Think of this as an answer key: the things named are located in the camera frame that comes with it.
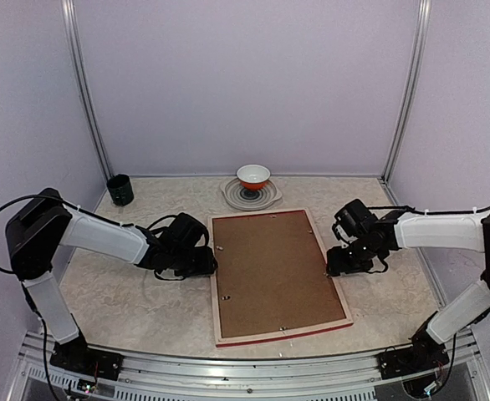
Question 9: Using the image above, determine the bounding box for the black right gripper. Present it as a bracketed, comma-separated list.
[326, 236, 382, 277]

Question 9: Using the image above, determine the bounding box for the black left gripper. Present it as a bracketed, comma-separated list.
[169, 246, 217, 277]

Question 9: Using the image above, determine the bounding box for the brown backing board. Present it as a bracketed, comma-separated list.
[212, 211, 349, 338]

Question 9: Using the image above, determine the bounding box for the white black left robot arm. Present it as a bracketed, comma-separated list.
[5, 188, 217, 372]

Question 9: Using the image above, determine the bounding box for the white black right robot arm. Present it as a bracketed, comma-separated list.
[326, 199, 490, 371]

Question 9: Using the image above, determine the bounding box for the grey striped plate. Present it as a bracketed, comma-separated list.
[220, 178, 283, 211]

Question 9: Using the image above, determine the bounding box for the orange white bowl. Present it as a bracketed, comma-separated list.
[237, 165, 271, 190]

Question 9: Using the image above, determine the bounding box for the dark green mug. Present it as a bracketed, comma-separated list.
[106, 174, 135, 206]

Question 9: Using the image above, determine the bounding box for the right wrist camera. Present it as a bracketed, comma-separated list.
[331, 222, 350, 245]

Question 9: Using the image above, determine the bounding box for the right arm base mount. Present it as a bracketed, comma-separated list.
[376, 346, 450, 380]

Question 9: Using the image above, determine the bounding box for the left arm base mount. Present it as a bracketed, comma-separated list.
[50, 343, 124, 381]

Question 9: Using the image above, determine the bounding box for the right aluminium post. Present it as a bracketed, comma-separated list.
[381, 0, 432, 185]

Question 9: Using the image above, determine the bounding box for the aluminium post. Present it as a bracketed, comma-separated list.
[381, 0, 432, 185]
[61, 0, 114, 180]

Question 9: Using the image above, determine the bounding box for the left aluminium post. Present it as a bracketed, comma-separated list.
[61, 0, 114, 180]

